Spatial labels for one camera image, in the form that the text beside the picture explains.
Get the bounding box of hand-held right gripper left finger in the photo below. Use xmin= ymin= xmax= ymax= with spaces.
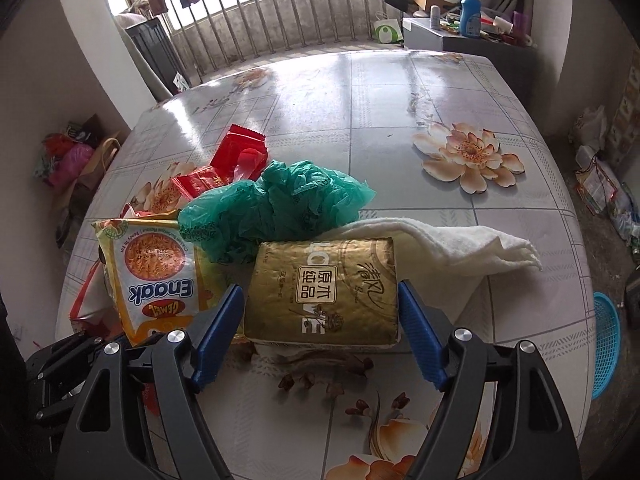
xmin=59 ymin=284 xmax=246 ymax=480

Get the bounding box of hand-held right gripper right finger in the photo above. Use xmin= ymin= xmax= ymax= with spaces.
xmin=397 ymin=280 xmax=583 ymax=480

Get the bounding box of red and white snack bag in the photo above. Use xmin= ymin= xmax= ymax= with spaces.
xmin=69 ymin=257 xmax=131 ymax=336

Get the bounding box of gold tissue pack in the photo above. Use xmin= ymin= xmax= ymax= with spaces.
xmin=243 ymin=237 xmax=403 ymax=351

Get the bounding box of green plastic bag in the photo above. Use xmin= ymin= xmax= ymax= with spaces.
xmin=177 ymin=160 xmax=377 ymax=263

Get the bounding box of red foil wrapper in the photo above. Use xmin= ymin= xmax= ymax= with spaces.
xmin=209 ymin=125 xmax=269 ymax=186

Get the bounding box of blue plastic basket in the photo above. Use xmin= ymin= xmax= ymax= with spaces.
xmin=591 ymin=291 xmax=622 ymax=401

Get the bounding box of yellow noodle snack packet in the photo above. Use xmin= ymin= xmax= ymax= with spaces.
xmin=94 ymin=212 xmax=246 ymax=348

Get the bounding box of white paper towel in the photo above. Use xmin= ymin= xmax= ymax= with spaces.
xmin=320 ymin=217 xmax=543 ymax=281

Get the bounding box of small red packet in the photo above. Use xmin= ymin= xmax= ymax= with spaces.
xmin=170 ymin=165 xmax=228 ymax=201

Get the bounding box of brown paper bag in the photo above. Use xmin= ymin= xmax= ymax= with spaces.
xmin=75 ymin=137 xmax=123 ymax=196

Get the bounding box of pink plastic bag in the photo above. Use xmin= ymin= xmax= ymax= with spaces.
xmin=50 ymin=145 xmax=93 ymax=188

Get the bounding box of pile of plastic packaging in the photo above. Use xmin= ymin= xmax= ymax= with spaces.
xmin=575 ymin=152 xmax=640 ymax=261

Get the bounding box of white plastic bag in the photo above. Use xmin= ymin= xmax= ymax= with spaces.
xmin=571 ymin=105 xmax=608 ymax=153

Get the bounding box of grey cabinet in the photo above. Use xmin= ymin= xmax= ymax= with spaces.
xmin=402 ymin=17 xmax=533 ymax=111

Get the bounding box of patterned cardboard roll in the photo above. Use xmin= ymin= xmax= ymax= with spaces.
xmin=612 ymin=80 xmax=640 ymax=161

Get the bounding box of white bag with green logo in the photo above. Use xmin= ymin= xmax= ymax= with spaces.
xmin=372 ymin=12 xmax=405 ymax=44

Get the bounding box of metal balcony railing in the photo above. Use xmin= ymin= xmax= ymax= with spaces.
xmin=115 ymin=0 xmax=401 ymax=86

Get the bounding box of blue detergent bottle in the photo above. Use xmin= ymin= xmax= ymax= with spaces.
xmin=460 ymin=0 xmax=482 ymax=37

